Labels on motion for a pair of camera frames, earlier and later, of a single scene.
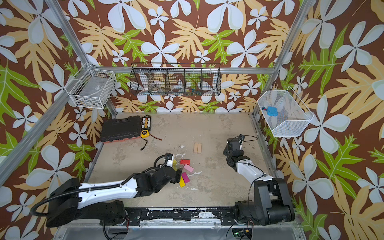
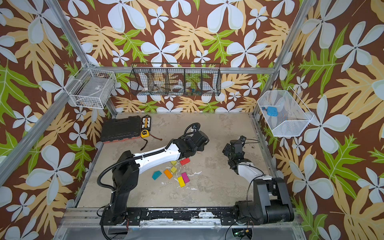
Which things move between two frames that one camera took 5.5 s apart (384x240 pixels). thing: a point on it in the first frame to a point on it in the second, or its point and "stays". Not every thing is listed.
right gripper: x=233 y=146 stays
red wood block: x=184 y=161 stays
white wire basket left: x=91 y=88 stays
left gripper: x=176 y=179 to x=202 y=148
